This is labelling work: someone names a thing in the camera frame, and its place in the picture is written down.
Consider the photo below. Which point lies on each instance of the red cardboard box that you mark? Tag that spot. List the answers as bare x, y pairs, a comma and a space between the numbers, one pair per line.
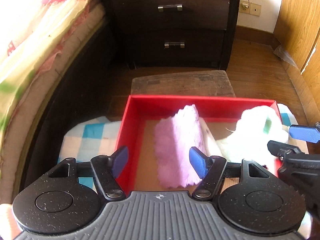
142, 112

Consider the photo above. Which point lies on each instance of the small wooden stool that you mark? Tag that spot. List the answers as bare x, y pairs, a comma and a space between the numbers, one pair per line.
199, 83

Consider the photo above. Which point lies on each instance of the mint green knitted cloth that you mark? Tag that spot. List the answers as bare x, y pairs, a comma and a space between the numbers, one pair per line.
255, 128

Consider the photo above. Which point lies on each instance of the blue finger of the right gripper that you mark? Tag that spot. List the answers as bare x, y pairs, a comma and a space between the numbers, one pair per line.
305, 133
278, 149

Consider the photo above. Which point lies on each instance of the dark wooden nightstand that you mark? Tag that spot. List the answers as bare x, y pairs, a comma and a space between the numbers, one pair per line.
172, 33

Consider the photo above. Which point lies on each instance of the wall power outlet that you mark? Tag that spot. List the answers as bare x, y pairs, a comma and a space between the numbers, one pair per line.
249, 8

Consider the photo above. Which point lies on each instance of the purple fluffy cloth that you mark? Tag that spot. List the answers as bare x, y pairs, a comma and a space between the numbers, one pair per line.
173, 138

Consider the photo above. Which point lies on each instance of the wooden wardrobe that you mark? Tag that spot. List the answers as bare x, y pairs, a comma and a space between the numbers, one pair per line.
297, 30

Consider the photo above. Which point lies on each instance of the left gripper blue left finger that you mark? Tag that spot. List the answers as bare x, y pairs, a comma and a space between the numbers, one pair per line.
106, 169

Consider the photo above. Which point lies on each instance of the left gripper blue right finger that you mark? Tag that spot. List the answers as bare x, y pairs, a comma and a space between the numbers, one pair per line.
210, 170

